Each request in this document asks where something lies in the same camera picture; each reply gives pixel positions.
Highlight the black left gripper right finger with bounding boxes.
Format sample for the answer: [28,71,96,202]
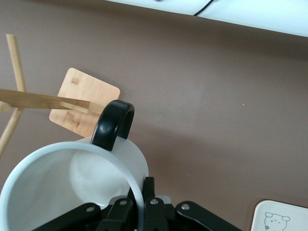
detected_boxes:
[143,177,244,231]

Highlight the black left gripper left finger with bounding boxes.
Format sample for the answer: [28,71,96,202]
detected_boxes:
[53,195,138,231]

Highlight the white cup black handle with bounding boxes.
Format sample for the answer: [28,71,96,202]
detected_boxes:
[0,100,149,231]

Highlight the wooden cup rack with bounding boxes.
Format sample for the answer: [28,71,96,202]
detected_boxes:
[0,34,121,160]

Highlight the cream tray bear print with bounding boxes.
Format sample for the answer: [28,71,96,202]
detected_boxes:
[251,199,308,231]

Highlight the black floor cable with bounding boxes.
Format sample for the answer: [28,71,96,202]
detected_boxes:
[194,0,218,16]

